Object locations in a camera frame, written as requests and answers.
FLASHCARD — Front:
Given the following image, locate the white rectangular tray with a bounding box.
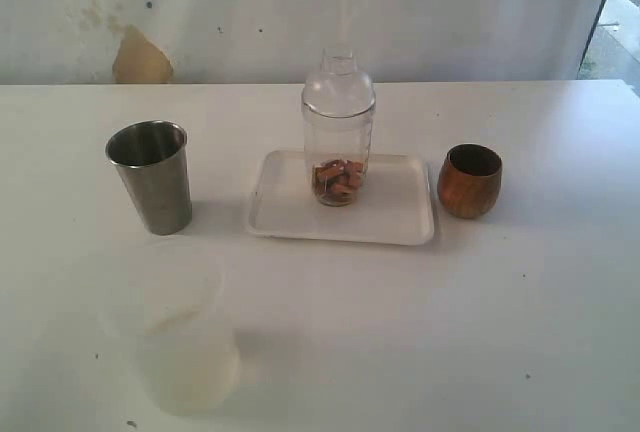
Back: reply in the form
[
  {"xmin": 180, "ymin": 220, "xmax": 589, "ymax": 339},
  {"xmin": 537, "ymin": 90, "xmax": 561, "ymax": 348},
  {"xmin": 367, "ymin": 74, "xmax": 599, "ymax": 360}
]
[{"xmin": 245, "ymin": 150, "xmax": 435, "ymax": 246}]

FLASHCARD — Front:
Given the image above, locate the white backdrop cloth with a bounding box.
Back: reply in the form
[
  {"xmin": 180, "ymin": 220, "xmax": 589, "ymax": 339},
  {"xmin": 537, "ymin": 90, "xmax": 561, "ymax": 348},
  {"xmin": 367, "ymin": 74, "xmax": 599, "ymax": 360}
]
[{"xmin": 1, "ymin": 0, "xmax": 603, "ymax": 84}]

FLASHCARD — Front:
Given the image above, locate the clear plastic measuring cup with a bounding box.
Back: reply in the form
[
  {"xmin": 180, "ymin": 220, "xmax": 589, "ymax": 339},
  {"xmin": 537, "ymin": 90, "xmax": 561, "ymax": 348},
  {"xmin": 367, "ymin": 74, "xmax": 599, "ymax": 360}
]
[{"xmin": 302, "ymin": 105, "xmax": 376, "ymax": 207}]

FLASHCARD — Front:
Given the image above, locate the translucent plastic container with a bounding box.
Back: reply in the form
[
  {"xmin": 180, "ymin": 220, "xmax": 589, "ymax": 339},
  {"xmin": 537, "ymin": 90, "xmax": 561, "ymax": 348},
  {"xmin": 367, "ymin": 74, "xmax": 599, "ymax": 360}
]
[{"xmin": 96, "ymin": 236, "xmax": 241, "ymax": 415}]

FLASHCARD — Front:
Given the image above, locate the brown wooden cup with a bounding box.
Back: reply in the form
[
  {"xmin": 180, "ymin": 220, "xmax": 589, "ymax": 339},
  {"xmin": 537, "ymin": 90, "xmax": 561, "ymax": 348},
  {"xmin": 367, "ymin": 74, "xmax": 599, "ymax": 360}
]
[{"xmin": 437, "ymin": 144, "xmax": 503, "ymax": 219}]

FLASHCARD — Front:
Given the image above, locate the clear plastic shaker lid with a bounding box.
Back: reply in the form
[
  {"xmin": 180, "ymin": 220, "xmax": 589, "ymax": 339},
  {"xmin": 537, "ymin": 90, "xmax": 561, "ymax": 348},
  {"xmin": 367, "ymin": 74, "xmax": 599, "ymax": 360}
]
[{"xmin": 301, "ymin": 44, "xmax": 376, "ymax": 118}]

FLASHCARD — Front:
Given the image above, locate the brown food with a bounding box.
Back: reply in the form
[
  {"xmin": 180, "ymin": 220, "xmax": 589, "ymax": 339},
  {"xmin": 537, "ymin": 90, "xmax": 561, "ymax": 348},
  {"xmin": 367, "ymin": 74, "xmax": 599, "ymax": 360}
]
[{"xmin": 311, "ymin": 159, "xmax": 366, "ymax": 207}]

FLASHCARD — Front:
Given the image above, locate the stainless steel cup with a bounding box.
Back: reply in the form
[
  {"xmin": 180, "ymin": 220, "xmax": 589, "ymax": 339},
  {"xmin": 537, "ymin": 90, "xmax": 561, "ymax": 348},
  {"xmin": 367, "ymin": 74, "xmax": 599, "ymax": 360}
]
[{"xmin": 105, "ymin": 120, "xmax": 192, "ymax": 236}]

